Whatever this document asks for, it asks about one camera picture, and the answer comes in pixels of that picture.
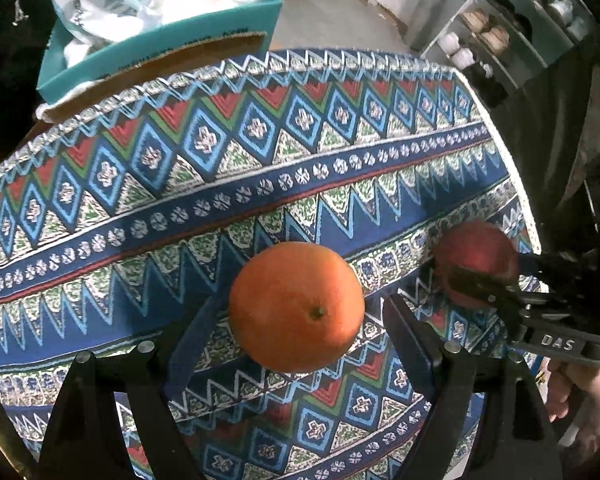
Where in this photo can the shelf with shoes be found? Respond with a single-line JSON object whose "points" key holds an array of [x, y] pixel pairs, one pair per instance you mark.
{"points": [[505, 20]]}

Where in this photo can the person's right hand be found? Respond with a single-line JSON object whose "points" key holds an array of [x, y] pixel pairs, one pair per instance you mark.
{"points": [[575, 400]]}

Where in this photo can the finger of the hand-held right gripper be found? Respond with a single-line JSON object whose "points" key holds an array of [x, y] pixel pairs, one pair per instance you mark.
{"points": [[480, 287], [545, 265]]}

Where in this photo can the blue patterned tablecloth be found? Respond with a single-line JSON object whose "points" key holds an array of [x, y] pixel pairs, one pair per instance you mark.
{"points": [[230, 170]]}

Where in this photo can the orange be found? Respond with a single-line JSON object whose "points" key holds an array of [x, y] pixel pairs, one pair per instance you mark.
{"points": [[290, 305]]}

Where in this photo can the red apple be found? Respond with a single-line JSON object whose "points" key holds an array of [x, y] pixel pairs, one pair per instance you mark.
{"points": [[475, 252]]}

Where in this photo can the teal cardboard box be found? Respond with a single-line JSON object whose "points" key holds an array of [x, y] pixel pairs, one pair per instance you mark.
{"points": [[205, 20]]}

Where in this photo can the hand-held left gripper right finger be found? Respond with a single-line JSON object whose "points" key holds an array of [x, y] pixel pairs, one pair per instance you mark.
{"points": [[405, 330]]}

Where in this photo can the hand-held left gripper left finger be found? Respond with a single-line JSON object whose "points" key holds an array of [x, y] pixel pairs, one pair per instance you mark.
{"points": [[195, 345]]}

